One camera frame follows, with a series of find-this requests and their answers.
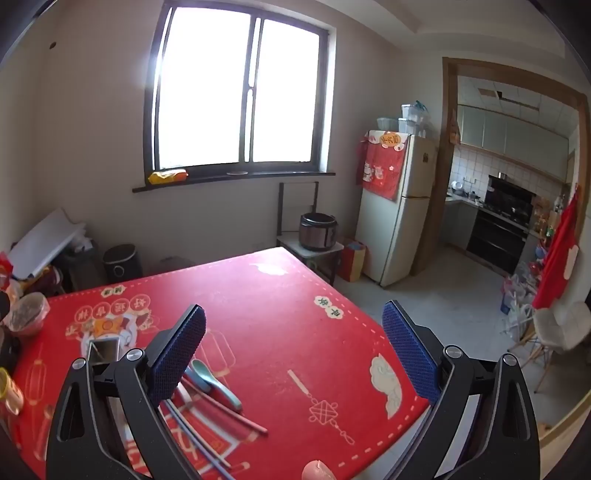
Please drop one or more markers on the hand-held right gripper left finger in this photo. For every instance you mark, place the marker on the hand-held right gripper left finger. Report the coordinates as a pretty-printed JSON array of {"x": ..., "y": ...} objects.
[{"x": 180, "y": 350}]

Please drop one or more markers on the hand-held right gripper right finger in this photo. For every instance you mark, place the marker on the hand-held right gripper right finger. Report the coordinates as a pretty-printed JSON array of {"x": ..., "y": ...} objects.
[{"x": 408, "y": 350}]

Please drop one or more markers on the teal spoon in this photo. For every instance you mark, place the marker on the teal spoon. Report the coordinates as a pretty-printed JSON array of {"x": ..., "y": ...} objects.
[{"x": 217, "y": 385}]

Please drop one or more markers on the steel utensil holder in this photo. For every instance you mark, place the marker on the steel utensil holder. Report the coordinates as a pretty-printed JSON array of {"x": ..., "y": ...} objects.
[{"x": 111, "y": 351}]

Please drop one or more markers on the pink chopstick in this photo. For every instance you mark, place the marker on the pink chopstick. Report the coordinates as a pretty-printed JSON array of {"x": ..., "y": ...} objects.
[{"x": 221, "y": 410}]

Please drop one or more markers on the red-brown chopstick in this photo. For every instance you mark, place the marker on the red-brown chopstick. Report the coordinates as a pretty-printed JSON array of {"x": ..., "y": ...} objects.
[{"x": 240, "y": 412}]

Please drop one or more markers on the person's right hand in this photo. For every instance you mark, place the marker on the person's right hand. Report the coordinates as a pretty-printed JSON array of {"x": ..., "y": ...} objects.
[{"x": 317, "y": 470}]

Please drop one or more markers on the black trash can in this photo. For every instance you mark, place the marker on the black trash can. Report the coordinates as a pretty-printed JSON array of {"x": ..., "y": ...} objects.
[{"x": 122, "y": 263}]

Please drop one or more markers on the red paper bag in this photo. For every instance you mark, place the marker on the red paper bag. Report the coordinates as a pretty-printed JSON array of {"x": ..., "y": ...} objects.
[{"x": 352, "y": 261}]

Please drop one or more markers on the red printed tablecloth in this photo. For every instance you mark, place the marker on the red printed tablecloth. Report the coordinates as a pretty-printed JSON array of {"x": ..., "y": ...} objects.
[{"x": 300, "y": 332}]

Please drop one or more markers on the pile of plastic bags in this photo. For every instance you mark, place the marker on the pile of plastic bags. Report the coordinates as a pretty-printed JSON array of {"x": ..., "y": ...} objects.
[{"x": 517, "y": 295}]

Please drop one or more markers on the white refrigerator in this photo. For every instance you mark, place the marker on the white refrigerator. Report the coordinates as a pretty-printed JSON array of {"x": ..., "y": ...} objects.
[{"x": 415, "y": 221}]

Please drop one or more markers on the dark grey bin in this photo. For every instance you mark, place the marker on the dark grey bin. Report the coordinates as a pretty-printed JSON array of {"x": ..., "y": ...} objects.
[{"x": 76, "y": 263}]

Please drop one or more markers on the grey kitchen counter cabinet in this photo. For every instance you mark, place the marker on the grey kitchen counter cabinet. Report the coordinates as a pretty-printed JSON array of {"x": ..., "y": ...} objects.
[{"x": 459, "y": 221}]

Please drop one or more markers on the black oven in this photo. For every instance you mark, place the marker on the black oven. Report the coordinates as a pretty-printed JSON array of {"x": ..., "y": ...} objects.
[{"x": 496, "y": 240}]

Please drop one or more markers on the rice cooker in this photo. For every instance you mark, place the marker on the rice cooker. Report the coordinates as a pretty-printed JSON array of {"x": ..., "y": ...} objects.
[{"x": 317, "y": 232}]

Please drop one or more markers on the white chair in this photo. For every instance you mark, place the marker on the white chair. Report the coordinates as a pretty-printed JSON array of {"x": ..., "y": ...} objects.
[{"x": 561, "y": 323}]

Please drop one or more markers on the small white-topped stand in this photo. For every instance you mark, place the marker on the small white-topped stand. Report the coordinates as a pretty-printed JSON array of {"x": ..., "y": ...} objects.
[{"x": 295, "y": 244}]

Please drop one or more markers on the bowl covered with plastic wrap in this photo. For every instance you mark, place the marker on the bowl covered with plastic wrap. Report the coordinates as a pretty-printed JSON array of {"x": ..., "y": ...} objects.
[{"x": 27, "y": 314}]

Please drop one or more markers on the white board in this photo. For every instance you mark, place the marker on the white board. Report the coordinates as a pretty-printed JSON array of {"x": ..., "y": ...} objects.
[{"x": 44, "y": 242}]

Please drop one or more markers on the red apron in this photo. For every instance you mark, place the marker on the red apron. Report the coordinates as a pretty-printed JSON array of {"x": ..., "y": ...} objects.
[{"x": 556, "y": 258}]

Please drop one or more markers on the yellow orange bag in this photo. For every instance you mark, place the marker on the yellow orange bag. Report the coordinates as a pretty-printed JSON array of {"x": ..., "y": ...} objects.
[{"x": 167, "y": 177}]

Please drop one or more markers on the dark folding chair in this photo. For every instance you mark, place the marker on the dark folding chair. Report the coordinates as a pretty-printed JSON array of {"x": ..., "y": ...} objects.
[{"x": 280, "y": 207}]

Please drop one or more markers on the yellow-rimmed enamel mug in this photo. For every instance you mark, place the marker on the yellow-rimmed enamel mug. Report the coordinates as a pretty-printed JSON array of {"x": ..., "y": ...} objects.
[{"x": 9, "y": 392}]

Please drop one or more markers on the black range hood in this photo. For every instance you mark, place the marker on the black range hood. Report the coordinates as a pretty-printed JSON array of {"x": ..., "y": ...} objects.
[{"x": 512, "y": 196}]

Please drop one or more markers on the red gift bag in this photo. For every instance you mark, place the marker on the red gift bag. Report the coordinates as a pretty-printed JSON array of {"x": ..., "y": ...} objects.
[{"x": 383, "y": 166}]

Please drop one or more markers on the red snack bag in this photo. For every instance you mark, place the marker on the red snack bag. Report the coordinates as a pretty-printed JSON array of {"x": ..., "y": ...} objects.
[{"x": 4, "y": 270}]

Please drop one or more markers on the dark window sill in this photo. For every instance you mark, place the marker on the dark window sill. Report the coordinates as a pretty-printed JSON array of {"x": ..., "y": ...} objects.
[{"x": 277, "y": 176}]

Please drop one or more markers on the clear plastic box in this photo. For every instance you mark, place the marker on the clear plastic box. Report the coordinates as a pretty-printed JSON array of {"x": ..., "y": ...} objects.
[{"x": 387, "y": 123}]

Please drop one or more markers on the stack of clear containers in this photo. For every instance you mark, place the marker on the stack of clear containers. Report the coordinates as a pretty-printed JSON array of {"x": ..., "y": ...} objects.
[{"x": 411, "y": 119}]

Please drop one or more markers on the dark-framed window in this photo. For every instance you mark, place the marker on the dark-framed window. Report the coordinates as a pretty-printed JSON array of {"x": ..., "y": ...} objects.
[{"x": 240, "y": 87}]

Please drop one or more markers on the wooden door frame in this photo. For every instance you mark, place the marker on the wooden door frame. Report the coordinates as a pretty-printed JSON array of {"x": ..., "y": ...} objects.
[{"x": 450, "y": 115}]

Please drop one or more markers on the kitchen wall cabinets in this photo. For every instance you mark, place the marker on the kitchen wall cabinets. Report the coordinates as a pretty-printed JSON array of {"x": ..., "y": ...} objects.
[{"x": 512, "y": 134}]

